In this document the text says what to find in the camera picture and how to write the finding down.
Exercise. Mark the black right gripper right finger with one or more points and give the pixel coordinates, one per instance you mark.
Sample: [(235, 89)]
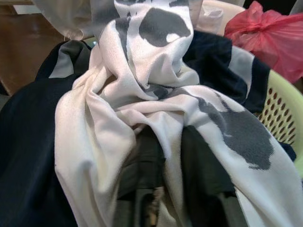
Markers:
[(206, 179)]

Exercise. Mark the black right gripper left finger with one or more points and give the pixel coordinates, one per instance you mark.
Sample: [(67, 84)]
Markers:
[(139, 179)]

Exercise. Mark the white garment grey print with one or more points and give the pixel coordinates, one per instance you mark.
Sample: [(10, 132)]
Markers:
[(151, 82)]

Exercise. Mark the navy blue garment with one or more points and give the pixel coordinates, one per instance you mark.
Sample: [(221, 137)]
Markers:
[(28, 142)]

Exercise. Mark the red plastic bag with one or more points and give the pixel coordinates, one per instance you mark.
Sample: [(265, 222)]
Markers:
[(267, 35)]

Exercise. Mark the brown wooden furniture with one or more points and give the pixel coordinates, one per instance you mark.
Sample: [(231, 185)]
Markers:
[(23, 47)]

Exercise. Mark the sheer white cloth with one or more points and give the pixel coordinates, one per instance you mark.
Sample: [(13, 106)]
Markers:
[(71, 16)]

